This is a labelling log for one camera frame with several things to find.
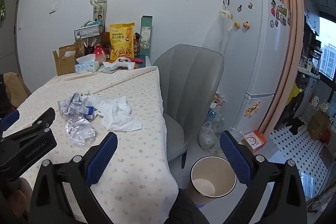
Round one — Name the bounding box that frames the window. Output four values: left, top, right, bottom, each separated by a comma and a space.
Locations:
319, 18, 336, 83

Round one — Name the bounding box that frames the grey door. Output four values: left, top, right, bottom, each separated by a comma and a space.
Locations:
0, 0, 24, 75

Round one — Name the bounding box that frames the beige round waste bin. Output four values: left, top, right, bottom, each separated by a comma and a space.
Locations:
185, 156, 237, 206

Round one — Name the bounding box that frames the open cardboard box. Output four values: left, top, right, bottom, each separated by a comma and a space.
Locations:
52, 43, 84, 76

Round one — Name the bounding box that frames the white tissue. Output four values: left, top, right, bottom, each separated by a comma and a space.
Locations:
83, 94, 143, 132

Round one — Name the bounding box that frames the person's dark trouser leg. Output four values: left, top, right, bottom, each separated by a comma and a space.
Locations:
169, 187, 210, 224

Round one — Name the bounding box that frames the white tote bag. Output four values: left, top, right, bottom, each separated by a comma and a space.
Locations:
91, 0, 108, 26

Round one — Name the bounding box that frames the printed wrapper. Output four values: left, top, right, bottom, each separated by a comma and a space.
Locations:
58, 92, 88, 119

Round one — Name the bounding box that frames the crushed clear plastic bottle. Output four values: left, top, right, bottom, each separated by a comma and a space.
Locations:
65, 115, 97, 148

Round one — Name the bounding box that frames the blue white tissue box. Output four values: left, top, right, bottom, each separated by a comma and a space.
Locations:
75, 54, 100, 74

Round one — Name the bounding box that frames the white game controller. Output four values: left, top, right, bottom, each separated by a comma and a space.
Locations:
109, 57, 135, 72

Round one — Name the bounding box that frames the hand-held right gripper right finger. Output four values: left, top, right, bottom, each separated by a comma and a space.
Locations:
219, 130, 307, 224

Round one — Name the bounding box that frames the brown cardboard carton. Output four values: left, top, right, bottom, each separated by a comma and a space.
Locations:
307, 111, 330, 140

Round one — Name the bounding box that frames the white refrigerator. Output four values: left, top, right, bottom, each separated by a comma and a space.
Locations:
215, 0, 292, 132

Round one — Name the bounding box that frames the tall green box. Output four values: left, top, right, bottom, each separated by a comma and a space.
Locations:
140, 15, 153, 56

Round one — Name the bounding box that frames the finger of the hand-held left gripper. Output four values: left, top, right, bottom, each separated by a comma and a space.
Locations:
0, 110, 20, 133
0, 107, 56, 145

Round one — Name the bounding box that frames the green hanging decoration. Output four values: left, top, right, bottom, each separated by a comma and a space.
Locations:
0, 0, 7, 23

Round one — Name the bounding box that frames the red vase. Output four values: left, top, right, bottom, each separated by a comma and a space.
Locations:
93, 44, 107, 65

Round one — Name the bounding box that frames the golden orange magnet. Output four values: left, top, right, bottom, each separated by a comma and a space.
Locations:
244, 100, 261, 117

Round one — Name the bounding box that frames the black pen holder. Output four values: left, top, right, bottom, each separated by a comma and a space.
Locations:
83, 39, 96, 55

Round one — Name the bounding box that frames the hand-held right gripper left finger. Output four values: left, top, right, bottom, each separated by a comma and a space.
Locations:
28, 132, 118, 224

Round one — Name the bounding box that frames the orange white box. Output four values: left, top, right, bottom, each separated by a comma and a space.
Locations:
241, 130, 267, 153

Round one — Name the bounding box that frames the translucent white plastic bag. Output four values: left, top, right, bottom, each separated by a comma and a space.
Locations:
203, 10, 234, 55

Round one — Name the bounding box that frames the blue tissue packet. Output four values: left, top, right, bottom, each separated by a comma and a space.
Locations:
83, 106, 95, 120

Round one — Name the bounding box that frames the cluster of colourful magnets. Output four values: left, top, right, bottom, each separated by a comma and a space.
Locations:
270, 0, 292, 28

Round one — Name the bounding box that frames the yellow snack bag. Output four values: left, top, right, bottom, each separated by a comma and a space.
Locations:
109, 23, 135, 61

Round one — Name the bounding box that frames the grey upholstered chair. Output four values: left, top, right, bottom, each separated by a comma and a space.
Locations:
153, 44, 225, 169

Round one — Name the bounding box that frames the long black wire basket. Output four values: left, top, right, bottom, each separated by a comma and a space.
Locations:
74, 25, 103, 40

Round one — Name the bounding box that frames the clear plastic bag of bottles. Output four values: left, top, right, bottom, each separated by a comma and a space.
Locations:
199, 122, 223, 155

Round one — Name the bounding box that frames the black garment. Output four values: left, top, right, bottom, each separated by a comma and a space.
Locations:
289, 118, 305, 135

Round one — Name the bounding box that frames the floral tablecloth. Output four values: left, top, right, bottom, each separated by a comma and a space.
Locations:
0, 66, 179, 224

